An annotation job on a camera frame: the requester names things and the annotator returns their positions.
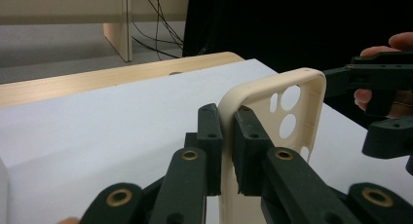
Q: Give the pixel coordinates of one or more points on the white table sheet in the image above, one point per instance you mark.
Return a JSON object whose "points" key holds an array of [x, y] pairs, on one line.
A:
{"points": [[97, 136]]}

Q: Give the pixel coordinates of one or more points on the beige phone case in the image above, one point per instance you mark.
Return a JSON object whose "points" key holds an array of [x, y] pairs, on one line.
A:
{"points": [[253, 91]]}

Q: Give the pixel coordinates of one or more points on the beige wooden shelf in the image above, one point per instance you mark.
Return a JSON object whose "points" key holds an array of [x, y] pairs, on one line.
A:
{"points": [[48, 6]]}

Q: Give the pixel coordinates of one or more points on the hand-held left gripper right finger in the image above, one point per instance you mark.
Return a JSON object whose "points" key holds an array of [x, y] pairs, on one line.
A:
{"points": [[248, 159]]}

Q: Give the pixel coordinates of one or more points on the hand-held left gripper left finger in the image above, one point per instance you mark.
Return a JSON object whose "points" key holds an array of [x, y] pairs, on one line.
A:
{"points": [[212, 159]]}

